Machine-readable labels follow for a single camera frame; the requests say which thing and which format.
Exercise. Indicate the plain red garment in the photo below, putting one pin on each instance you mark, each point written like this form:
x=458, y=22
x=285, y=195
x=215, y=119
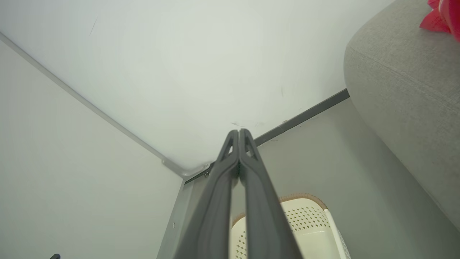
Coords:
x=440, y=19

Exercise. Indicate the cream perforated laundry basket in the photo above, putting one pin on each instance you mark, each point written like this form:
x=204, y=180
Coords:
x=312, y=230

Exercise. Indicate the dark wall baseboard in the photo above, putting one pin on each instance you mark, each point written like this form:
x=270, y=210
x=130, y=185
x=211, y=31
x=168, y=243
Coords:
x=305, y=115

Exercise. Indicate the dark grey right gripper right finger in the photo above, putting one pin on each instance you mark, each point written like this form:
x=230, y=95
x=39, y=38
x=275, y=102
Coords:
x=266, y=223

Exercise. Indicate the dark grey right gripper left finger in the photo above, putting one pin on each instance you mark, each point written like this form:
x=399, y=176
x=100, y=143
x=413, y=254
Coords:
x=212, y=216

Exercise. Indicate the grey fabric sofa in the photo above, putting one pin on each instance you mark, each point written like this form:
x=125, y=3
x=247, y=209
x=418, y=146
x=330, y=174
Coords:
x=413, y=90

